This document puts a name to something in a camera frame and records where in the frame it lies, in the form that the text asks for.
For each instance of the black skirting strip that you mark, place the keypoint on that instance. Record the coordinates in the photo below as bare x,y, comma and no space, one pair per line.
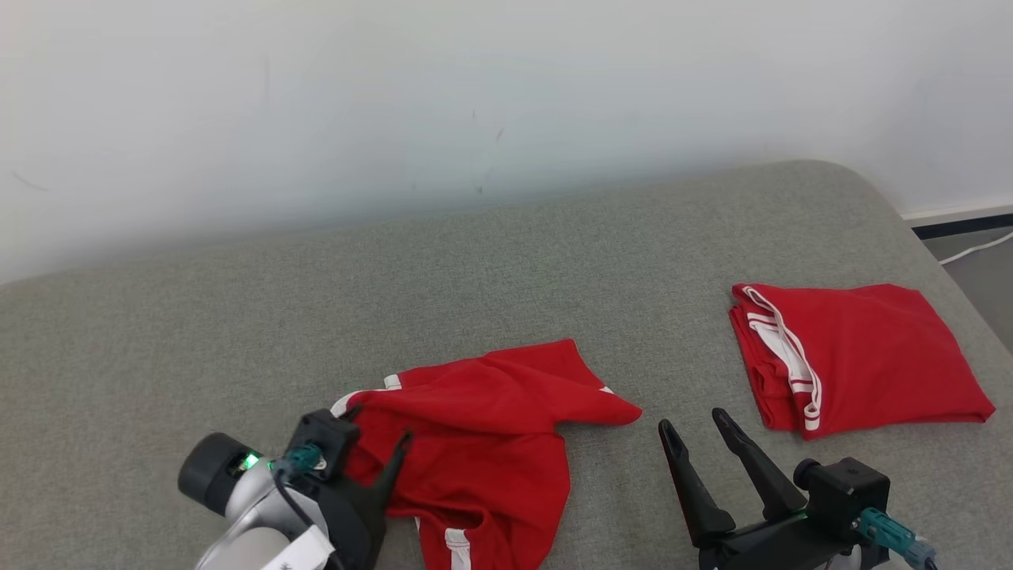
965,226

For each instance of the teal left camera connector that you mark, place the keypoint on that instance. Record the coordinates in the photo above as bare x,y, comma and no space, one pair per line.
301,459

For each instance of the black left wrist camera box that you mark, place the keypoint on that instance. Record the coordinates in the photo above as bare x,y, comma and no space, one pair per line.
324,435

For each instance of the red Bulls 23 jersey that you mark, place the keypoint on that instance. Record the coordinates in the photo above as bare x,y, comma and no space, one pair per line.
886,356

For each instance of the red shorts with white stripe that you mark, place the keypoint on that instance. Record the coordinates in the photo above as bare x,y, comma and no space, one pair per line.
491,443

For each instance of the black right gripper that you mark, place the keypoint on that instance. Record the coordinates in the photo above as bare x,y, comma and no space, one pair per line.
768,550

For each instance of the teal right camera connector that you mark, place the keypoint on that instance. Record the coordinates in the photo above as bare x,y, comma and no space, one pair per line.
886,530

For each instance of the teal camera connector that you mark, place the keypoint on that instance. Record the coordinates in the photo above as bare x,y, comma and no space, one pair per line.
301,459
886,530

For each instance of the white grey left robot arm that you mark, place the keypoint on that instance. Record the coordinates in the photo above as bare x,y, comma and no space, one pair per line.
214,475

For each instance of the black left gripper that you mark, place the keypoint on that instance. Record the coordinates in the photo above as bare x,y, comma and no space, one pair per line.
356,522

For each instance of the white paper tag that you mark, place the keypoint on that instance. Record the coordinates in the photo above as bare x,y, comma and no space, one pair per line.
305,550

